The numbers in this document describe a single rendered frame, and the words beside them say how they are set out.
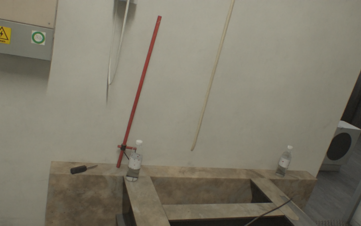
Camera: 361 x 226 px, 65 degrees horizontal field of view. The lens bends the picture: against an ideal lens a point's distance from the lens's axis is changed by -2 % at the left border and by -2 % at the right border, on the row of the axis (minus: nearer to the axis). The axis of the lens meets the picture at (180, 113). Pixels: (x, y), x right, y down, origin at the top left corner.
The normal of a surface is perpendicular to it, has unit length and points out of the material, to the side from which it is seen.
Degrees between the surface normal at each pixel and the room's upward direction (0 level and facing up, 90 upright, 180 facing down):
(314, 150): 90
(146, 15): 90
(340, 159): 90
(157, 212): 0
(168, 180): 90
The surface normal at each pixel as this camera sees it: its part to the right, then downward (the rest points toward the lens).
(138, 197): 0.23, -0.93
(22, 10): 0.32, 0.36
